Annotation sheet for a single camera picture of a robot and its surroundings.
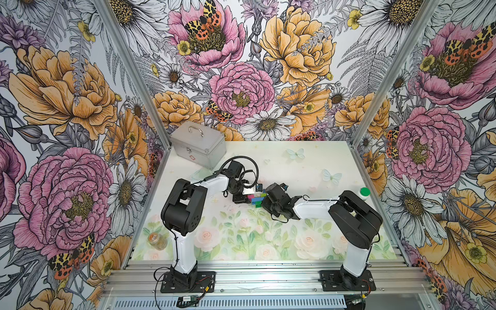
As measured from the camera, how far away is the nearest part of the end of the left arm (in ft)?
2.83

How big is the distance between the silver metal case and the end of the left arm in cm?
23

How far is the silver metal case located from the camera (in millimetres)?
1026
